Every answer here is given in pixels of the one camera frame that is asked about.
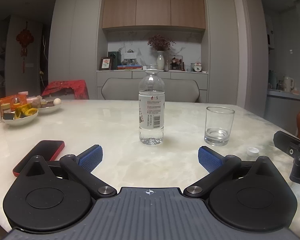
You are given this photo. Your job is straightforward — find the white bottle cap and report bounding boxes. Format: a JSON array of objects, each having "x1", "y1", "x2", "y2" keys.
[{"x1": 246, "y1": 147, "x2": 259, "y2": 157}]

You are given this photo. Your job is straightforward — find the clear plastic water bottle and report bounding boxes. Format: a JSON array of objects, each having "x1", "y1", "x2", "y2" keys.
[{"x1": 139, "y1": 65, "x2": 165, "y2": 146}]

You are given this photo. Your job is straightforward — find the red smartphone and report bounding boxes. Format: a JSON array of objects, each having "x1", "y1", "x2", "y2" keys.
[{"x1": 12, "y1": 140, "x2": 66, "y2": 177}]

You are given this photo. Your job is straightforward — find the clear drinking glass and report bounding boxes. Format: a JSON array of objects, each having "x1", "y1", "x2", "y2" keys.
[{"x1": 204, "y1": 106, "x2": 235, "y2": 146}]

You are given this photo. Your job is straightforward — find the white electric kettle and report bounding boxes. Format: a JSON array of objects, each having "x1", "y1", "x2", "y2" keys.
[{"x1": 283, "y1": 76, "x2": 294, "y2": 93}]

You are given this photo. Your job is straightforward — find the white snack plate far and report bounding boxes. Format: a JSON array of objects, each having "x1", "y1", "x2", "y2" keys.
[{"x1": 31, "y1": 96, "x2": 62, "y2": 114}]

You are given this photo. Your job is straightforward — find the white snack plate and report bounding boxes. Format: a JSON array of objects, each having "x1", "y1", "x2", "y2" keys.
[
  {"x1": 2, "y1": 103, "x2": 38, "y2": 126},
  {"x1": 31, "y1": 96, "x2": 62, "y2": 114}
]

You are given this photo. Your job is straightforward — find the white snack plate near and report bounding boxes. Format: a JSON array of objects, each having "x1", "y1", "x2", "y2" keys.
[{"x1": 2, "y1": 103, "x2": 38, "y2": 126}]

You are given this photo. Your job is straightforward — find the red cloth covered chair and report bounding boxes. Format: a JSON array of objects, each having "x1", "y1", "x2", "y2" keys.
[{"x1": 42, "y1": 80, "x2": 89, "y2": 100}]

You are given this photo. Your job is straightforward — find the right beige dining chair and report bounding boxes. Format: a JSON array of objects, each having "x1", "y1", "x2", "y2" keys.
[{"x1": 101, "y1": 78, "x2": 200, "y2": 102}]

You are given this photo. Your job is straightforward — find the grey sideboard cabinet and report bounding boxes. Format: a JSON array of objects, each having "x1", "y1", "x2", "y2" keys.
[{"x1": 97, "y1": 70, "x2": 208, "y2": 103}]

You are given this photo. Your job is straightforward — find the orange box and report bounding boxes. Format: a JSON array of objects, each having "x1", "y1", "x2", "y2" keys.
[{"x1": 0, "y1": 94, "x2": 27, "y2": 111}]

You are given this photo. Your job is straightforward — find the small alarm clock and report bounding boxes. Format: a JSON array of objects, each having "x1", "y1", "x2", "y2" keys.
[{"x1": 193, "y1": 62, "x2": 202, "y2": 72}]

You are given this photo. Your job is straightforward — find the framed flower picture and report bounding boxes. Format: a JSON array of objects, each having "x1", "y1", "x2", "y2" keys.
[{"x1": 99, "y1": 56, "x2": 113, "y2": 70}]

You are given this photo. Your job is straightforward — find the stack of books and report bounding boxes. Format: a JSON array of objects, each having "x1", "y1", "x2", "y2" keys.
[{"x1": 117, "y1": 65, "x2": 143, "y2": 70}]

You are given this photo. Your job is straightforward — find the glass flower display case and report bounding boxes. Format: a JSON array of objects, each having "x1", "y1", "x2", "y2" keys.
[{"x1": 169, "y1": 55, "x2": 184, "y2": 71}]

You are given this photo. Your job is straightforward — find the dark green speaker box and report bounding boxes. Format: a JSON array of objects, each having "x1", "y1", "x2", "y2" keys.
[{"x1": 108, "y1": 51, "x2": 121, "y2": 70}]

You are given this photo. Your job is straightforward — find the white ceramic vase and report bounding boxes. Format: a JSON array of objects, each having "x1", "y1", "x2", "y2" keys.
[{"x1": 156, "y1": 50, "x2": 165, "y2": 70}]

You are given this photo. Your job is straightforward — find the dried red flowers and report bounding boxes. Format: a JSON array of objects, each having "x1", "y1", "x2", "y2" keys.
[{"x1": 147, "y1": 34, "x2": 175, "y2": 51}]

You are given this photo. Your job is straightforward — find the red chinese knot ornament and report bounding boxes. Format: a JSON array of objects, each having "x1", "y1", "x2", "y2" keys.
[{"x1": 16, "y1": 21, "x2": 34, "y2": 74}]

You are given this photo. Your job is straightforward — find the wooden upper cabinet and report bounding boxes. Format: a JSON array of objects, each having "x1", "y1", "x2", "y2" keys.
[{"x1": 102, "y1": 0, "x2": 206, "y2": 31}]

